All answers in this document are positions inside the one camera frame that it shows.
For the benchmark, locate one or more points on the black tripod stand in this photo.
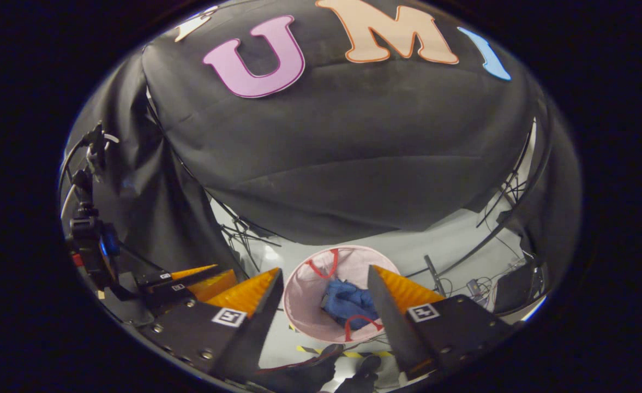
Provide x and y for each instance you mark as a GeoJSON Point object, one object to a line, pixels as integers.
{"type": "Point", "coordinates": [239, 224]}

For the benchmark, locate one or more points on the blue knit garment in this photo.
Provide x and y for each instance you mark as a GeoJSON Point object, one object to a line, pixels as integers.
{"type": "Point", "coordinates": [348, 303]}

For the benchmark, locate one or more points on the black rack stand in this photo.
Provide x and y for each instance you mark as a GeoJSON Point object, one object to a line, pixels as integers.
{"type": "Point", "coordinates": [511, 180]}

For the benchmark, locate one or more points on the black box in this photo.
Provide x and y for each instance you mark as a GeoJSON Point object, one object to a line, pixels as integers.
{"type": "Point", "coordinates": [517, 286]}

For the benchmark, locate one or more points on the black backdrop cloth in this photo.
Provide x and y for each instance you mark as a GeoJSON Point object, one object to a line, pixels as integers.
{"type": "Point", "coordinates": [326, 153]}

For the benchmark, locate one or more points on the small grey power adapter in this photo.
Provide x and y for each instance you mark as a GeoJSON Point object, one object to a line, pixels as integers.
{"type": "Point", "coordinates": [474, 287]}

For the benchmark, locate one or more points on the yellow black floor tape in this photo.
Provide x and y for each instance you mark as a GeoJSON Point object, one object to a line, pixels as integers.
{"type": "Point", "coordinates": [353, 354]}

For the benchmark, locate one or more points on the pink laundry hamper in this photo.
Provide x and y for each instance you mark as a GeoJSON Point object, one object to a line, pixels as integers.
{"type": "Point", "coordinates": [310, 295]}

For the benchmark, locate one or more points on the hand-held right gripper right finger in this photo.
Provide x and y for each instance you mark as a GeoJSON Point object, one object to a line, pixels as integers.
{"type": "Point", "coordinates": [394, 327]}

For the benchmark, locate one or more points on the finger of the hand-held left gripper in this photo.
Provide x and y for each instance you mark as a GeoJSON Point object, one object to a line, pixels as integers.
{"type": "Point", "coordinates": [190, 272]}
{"type": "Point", "coordinates": [214, 286]}

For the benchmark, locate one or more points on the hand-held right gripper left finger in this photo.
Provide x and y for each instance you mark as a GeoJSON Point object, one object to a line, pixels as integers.
{"type": "Point", "coordinates": [255, 327]}

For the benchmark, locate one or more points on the person's dark shoe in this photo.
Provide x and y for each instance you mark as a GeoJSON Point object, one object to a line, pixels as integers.
{"type": "Point", "coordinates": [361, 376]}
{"type": "Point", "coordinates": [304, 374]}

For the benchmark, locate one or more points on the black metal bar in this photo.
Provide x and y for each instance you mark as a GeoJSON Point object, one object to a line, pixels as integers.
{"type": "Point", "coordinates": [432, 273]}

